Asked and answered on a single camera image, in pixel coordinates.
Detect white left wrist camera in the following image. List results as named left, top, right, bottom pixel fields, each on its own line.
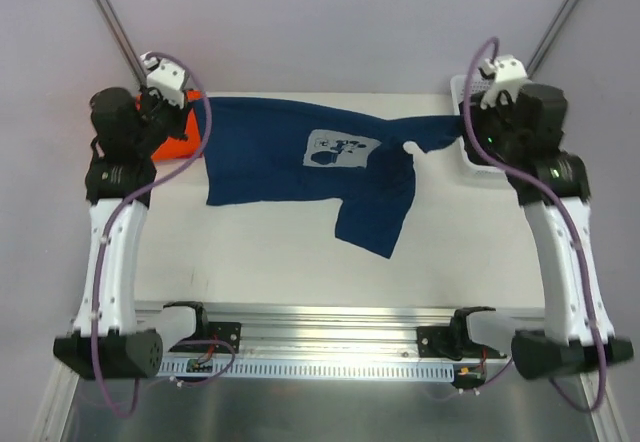
left=140, top=52, right=190, bottom=109

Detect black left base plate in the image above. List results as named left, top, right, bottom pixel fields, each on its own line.
left=170, top=321, right=242, bottom=355

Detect blue t shirt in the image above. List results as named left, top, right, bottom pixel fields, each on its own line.
left=203, top=97, right=461, bottom=258

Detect white slotted cable duct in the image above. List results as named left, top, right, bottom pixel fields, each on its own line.
left=157, top=356, right=455, bottom=383

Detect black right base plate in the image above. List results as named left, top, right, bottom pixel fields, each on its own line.
left=416, top=325, right=506, bottom=362

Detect aluminium mounting rail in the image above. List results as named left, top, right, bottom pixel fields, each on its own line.
left=62, top=301, right=600, bottom=363

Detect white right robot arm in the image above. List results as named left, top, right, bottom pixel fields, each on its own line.
left=447, top=83, right=634, bottom=380

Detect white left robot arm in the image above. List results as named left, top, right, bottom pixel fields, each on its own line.
left=53, top=86, right=210, bottom=381

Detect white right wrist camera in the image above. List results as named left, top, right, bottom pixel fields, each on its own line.
left=479, top=54, right=529, bottom=109

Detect white plastic basket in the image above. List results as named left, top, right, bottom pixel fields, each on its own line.
left=450, top=74, right=507, bottom=188

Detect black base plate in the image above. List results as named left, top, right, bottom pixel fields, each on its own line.
left=416, top=325, right=506, bottom=362
left=170, top=321, right=242, bottom=355

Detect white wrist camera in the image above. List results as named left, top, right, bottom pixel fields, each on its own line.
left=479, top=54, right=529, bottom=109
left=140, top=52, right=190, bottom=109

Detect folded orange t shirt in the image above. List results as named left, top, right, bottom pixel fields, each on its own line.
left=136, top=88, right=203, bottom=162

